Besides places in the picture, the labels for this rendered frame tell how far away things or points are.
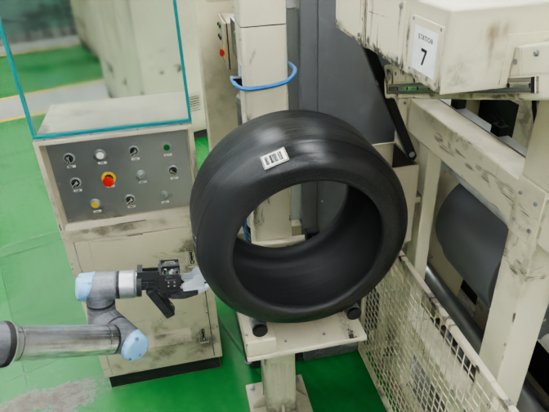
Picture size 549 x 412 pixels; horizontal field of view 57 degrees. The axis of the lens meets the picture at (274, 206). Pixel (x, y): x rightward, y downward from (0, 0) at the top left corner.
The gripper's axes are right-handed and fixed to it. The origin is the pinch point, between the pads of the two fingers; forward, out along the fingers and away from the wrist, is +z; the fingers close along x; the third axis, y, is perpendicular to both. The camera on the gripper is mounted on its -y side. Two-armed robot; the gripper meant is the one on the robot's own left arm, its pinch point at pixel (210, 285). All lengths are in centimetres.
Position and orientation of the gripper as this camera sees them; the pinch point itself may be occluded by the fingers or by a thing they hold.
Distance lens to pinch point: 146.8
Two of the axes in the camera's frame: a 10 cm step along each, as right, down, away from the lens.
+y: 0.8, -8.7, -4.9
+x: -2.0, -4.9, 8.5
